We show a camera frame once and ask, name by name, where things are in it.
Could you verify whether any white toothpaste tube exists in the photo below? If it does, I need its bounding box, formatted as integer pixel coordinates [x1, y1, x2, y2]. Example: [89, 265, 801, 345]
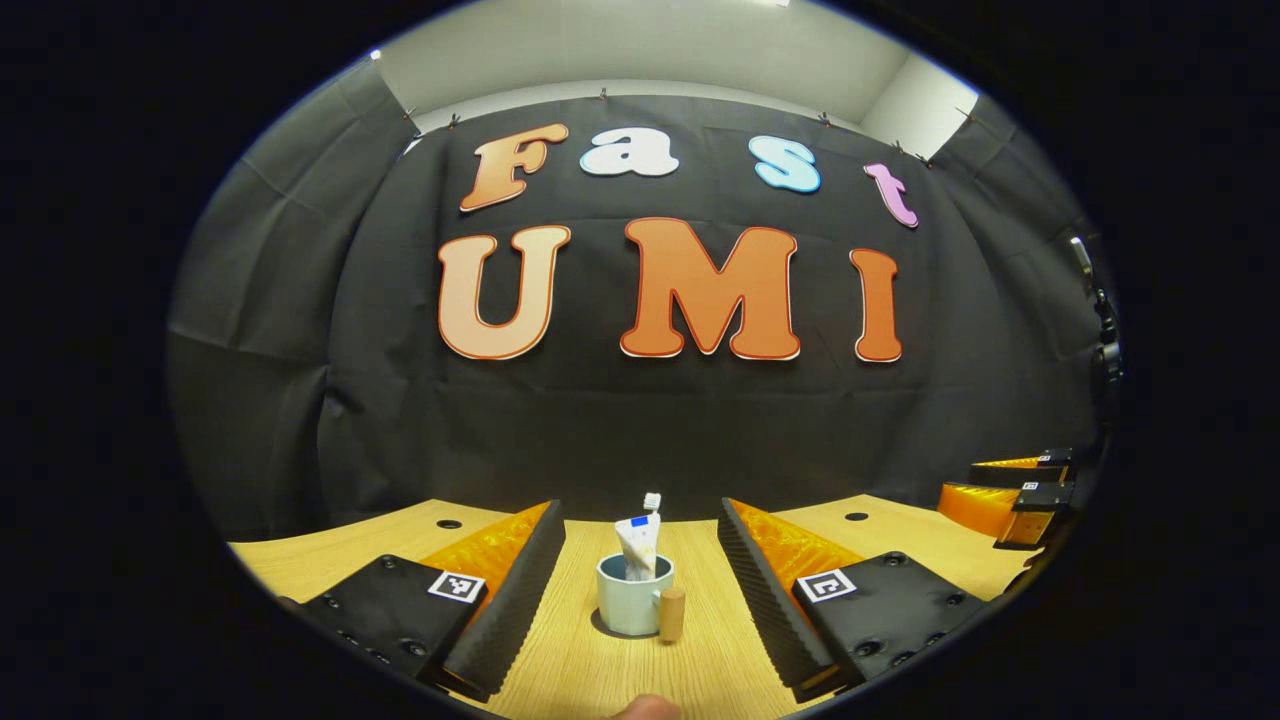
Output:
[614, 513, 662, 582]

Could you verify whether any light wooden desktop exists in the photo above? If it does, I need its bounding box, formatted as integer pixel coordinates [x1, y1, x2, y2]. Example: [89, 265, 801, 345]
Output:
[228, 493, 1046, 720]

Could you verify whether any pale blue cup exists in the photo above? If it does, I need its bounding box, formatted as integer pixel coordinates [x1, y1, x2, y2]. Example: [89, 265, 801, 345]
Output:
[596, 552, 687, 643]

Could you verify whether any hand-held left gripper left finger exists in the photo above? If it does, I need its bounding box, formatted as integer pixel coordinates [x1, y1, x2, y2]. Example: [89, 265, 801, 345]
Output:
[278, 500, 567, 703]

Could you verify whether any black backdrop cloth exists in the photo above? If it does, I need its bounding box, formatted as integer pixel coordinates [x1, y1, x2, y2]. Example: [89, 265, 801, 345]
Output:
[165, 60, 1116, 541]

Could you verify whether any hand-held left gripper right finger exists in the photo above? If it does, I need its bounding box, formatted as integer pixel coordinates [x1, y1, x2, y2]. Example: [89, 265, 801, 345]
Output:
[717, 497, 986, 703]

